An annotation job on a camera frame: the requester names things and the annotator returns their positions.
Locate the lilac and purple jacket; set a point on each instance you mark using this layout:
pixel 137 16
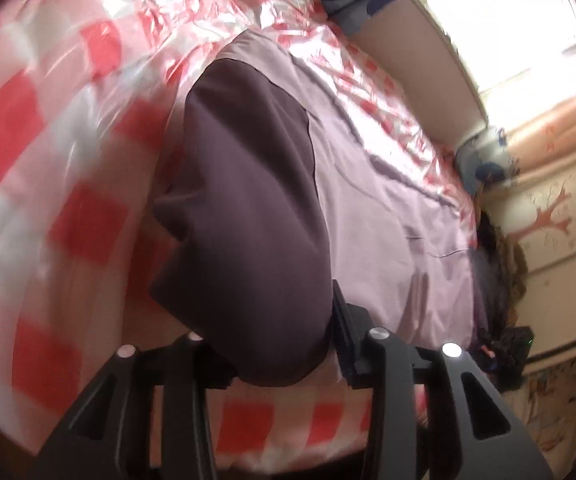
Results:
pixel 248 210

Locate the black padded garment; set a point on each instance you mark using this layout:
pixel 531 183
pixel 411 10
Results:
pixel 492 270

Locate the red checkered plastic bed cover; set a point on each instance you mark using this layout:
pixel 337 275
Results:
pixel 33 125

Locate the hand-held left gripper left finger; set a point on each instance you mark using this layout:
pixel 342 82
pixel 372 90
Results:
pixel 188 385

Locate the window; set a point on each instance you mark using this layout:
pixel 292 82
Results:
pixel 507 20

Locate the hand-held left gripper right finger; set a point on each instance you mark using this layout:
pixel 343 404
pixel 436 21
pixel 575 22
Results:
pixel 350 340

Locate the pink tree wall sticker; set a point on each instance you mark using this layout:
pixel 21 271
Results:
pixel 547 217

